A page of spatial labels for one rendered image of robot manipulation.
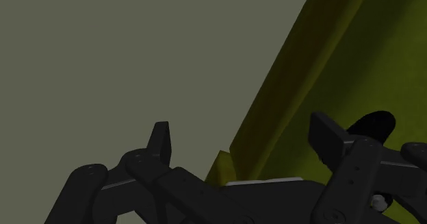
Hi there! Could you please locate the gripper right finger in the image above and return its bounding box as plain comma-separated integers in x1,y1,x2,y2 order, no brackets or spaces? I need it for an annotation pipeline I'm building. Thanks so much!
307,111,427,224

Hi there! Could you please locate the yellow-green sofa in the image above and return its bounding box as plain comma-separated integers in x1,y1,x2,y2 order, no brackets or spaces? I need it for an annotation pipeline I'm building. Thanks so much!
204,0,427,224

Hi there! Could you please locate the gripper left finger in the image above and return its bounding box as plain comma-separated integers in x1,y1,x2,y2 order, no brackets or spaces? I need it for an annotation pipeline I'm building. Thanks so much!
44,121,256,224

